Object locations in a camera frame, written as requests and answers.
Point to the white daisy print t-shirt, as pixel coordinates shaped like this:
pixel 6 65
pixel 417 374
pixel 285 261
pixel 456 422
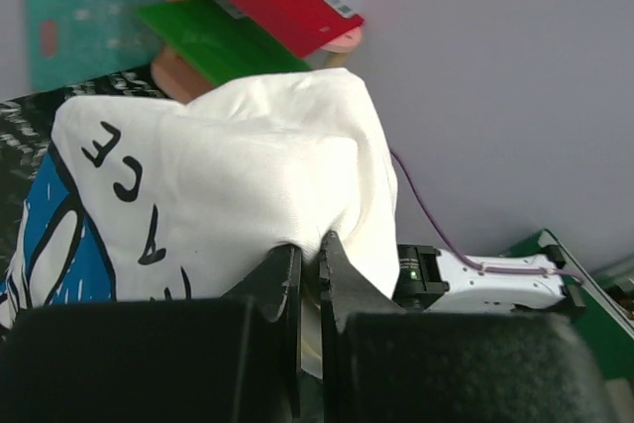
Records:
pixel 146 199

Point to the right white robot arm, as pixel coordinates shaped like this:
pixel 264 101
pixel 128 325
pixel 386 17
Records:
pixel 435 280

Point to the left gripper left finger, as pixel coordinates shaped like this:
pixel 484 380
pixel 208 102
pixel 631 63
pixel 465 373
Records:
pixel 271 356

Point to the black marbled table mat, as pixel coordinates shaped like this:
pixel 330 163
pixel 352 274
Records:
pixel 26 124

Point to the green plastic sheet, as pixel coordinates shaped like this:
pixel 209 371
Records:
pixel 217 45

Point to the pink wooden tiered shelf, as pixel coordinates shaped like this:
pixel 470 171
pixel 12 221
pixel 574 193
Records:
pixel 182 82

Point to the teal cutting board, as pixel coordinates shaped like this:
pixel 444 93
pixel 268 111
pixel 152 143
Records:
pixel 75 40

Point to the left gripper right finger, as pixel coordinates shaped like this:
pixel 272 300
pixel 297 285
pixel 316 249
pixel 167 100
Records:
pixel 347 291

